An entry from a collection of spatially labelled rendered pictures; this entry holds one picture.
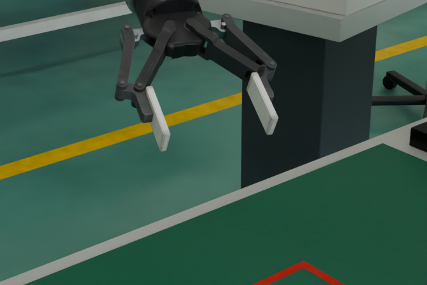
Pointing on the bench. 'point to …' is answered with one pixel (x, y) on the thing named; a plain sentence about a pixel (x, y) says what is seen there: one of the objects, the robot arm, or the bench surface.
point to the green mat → (288, 233)
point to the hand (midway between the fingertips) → (215, 124)
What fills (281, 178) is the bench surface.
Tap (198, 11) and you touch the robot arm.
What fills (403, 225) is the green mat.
